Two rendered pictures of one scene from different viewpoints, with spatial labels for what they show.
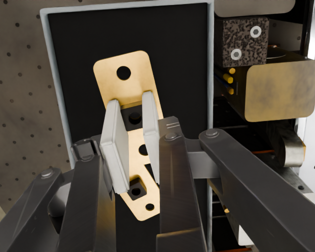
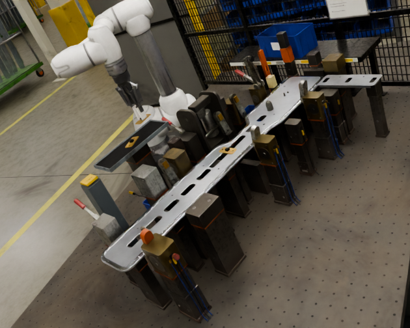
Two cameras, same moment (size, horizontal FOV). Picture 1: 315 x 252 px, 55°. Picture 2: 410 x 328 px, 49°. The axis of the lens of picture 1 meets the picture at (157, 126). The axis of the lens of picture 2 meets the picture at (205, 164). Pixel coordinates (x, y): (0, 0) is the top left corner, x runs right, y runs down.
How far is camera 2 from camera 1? 2.04 m
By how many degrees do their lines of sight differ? 77
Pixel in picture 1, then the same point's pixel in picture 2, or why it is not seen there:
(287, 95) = (174, 153)
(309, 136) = (178, 185)
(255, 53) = (173, 141)
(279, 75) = (176, 150)
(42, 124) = (131, 218)
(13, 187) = (95, 235)
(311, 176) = (168, 197)
